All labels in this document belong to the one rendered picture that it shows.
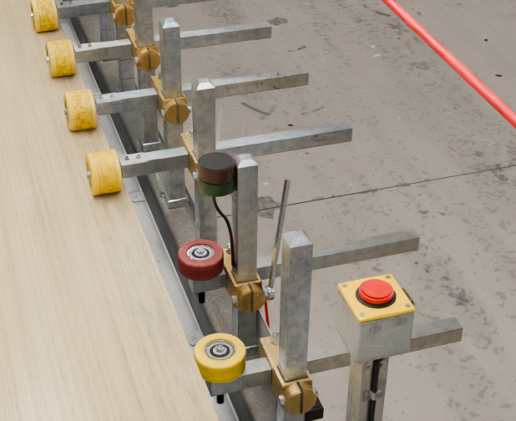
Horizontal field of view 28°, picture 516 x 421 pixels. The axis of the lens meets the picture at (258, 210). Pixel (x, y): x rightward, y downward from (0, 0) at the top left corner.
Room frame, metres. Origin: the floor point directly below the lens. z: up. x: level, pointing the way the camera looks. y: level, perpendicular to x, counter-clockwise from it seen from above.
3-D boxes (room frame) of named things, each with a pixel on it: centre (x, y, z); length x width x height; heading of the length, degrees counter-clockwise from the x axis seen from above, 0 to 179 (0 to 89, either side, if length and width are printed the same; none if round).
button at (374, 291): (0.95, -0.14, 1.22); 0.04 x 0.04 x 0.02
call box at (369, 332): (0.95, -0.14, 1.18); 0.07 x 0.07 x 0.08; 18
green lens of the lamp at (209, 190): (1.42, 0.07, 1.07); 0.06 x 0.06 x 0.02
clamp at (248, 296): (1.46, 0.03, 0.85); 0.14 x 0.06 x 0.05; 18
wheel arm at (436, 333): (1.27, -0.13, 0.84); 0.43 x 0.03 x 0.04; 108
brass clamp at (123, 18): (2.41, 0.35, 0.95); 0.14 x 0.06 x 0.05; 18
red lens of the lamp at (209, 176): (1.42, 0.07, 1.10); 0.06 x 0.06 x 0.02
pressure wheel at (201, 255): (1.45, 0.10, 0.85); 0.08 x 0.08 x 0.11
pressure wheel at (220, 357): (1.20, 0.06, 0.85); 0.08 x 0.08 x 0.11
